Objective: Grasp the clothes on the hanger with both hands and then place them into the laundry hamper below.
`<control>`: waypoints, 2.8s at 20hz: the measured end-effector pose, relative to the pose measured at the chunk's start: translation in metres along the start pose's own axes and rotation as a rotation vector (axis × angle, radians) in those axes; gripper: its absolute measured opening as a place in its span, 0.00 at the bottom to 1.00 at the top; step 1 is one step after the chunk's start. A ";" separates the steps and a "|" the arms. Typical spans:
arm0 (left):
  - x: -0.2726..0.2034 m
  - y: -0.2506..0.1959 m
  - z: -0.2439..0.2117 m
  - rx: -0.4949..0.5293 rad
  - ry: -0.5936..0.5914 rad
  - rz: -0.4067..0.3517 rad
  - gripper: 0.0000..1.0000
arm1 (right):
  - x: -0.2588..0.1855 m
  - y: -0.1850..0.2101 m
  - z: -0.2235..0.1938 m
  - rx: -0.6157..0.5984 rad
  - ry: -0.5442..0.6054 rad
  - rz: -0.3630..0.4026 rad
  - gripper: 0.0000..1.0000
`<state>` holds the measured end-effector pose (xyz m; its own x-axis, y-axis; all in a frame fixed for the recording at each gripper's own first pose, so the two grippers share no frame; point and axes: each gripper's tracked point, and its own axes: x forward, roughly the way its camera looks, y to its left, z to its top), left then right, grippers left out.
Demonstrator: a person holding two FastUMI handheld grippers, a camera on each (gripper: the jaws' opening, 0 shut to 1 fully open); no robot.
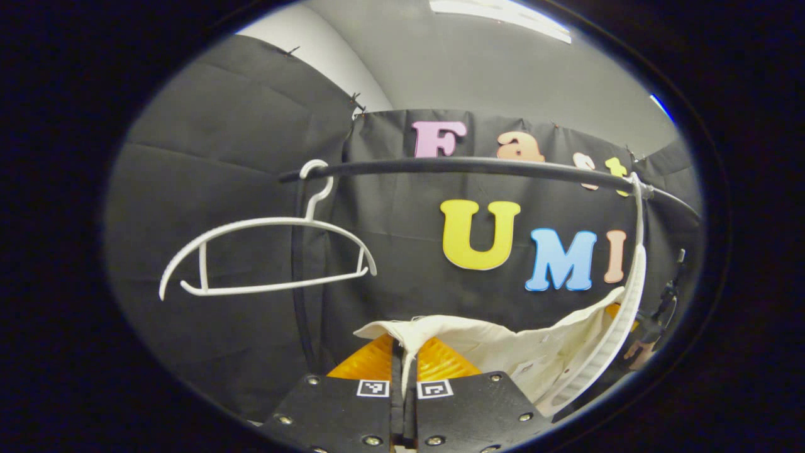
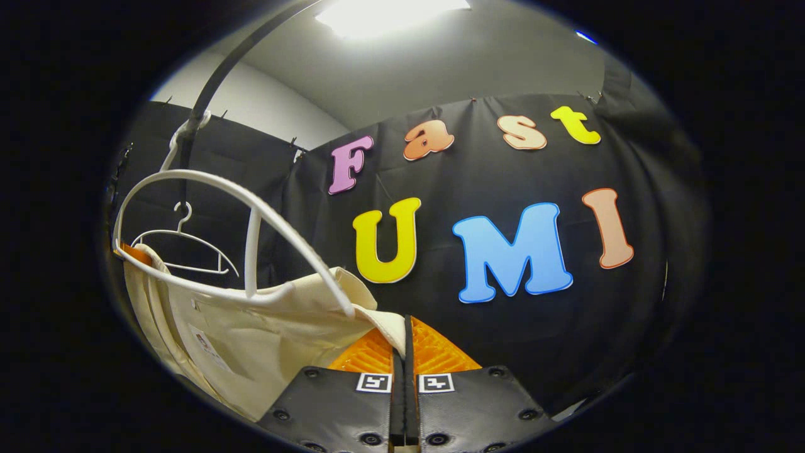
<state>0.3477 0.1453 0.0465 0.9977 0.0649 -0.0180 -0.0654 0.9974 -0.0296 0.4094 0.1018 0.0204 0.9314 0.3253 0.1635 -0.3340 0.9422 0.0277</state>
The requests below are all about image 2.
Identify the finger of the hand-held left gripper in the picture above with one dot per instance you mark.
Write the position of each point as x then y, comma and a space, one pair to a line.
135, 253

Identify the white plastic hanger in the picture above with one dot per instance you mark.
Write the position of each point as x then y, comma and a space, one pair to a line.
251, 201
182, 234

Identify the cream shirt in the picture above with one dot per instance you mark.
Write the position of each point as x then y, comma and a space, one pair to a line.
251, 352

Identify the large ceiling light panel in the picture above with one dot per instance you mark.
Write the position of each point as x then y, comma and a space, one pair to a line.
390, 12

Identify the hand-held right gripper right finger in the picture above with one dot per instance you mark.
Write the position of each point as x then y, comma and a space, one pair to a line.
478, 409

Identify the black clothes rack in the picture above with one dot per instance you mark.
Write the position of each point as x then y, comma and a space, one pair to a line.
233, 60

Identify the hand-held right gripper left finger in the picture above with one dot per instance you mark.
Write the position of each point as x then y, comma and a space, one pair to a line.
333, 409

